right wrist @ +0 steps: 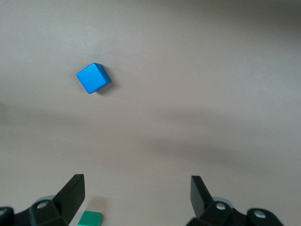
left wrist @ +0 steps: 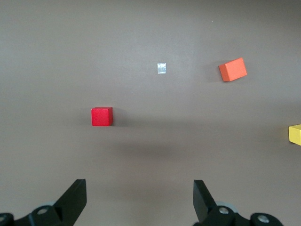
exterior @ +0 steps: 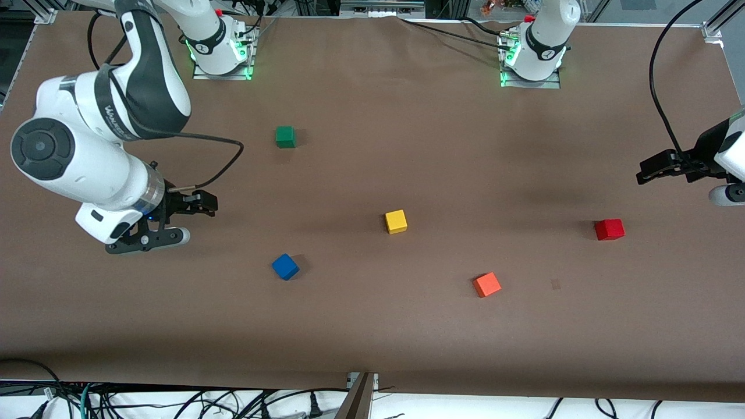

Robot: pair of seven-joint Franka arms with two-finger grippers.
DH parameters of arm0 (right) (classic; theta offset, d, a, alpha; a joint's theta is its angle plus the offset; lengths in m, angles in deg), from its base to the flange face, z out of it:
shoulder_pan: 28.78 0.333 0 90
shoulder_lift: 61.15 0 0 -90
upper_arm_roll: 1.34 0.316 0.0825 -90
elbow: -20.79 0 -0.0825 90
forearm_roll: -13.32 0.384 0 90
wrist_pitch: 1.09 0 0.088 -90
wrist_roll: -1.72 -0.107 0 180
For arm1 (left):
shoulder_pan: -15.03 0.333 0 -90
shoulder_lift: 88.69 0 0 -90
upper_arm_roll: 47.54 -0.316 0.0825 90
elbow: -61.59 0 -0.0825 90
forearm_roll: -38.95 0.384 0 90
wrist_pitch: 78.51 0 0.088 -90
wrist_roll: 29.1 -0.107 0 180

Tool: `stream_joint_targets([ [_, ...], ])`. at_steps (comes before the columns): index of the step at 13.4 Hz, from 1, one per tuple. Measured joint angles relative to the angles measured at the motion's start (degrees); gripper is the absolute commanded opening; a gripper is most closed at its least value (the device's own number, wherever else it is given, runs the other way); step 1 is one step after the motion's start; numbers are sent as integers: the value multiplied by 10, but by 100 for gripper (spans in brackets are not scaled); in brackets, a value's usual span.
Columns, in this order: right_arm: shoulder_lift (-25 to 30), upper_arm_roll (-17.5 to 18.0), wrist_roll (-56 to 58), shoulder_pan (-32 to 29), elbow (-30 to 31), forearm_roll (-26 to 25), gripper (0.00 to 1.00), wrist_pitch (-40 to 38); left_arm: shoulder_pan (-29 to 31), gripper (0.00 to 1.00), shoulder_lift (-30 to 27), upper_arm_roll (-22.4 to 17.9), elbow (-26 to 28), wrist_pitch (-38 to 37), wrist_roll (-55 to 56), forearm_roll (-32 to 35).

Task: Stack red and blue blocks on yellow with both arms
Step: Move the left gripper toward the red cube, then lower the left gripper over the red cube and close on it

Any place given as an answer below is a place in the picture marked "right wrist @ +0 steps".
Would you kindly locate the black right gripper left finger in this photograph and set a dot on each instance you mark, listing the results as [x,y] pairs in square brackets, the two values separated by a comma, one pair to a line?
[68,195]

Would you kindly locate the blue cube block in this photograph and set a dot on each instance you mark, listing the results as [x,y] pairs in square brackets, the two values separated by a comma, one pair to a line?
[92,78]

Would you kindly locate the green cube block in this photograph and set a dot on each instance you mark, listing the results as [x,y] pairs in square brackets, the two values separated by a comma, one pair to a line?
[90,219]

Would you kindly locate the brown table cover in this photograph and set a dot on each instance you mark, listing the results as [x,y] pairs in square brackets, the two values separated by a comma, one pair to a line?
[188,94]

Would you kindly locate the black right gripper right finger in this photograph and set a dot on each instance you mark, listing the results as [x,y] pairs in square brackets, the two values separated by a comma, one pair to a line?
[200,197]

